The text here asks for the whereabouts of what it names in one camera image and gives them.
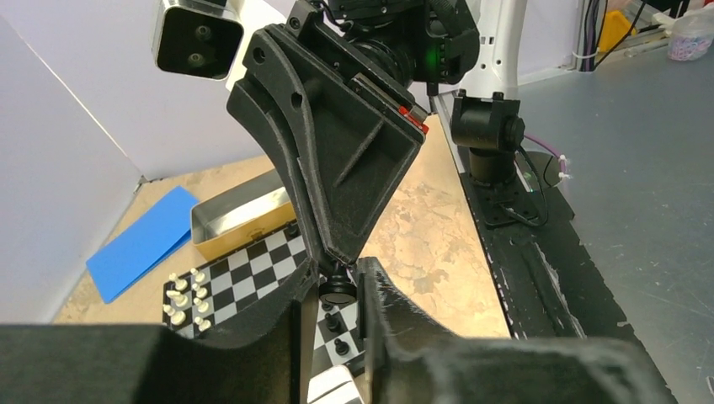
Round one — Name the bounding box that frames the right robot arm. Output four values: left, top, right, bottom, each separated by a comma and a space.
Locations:
226, 1, 525, 268

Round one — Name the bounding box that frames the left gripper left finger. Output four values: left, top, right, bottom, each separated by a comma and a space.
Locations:
1, 258, 317, 403

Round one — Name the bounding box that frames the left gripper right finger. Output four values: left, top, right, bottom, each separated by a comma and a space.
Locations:
356, 257, 674, 403

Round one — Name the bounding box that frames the blue notebook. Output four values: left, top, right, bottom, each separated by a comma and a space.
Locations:
86, 186, 198, 304

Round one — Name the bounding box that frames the black white chess board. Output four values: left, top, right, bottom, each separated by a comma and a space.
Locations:
162, 221, 365, 378

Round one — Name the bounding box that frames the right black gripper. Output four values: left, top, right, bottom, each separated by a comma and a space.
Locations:
226, 1, 480, 265

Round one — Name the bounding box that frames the black piece passed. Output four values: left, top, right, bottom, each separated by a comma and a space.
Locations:
318, 262, 357, 306

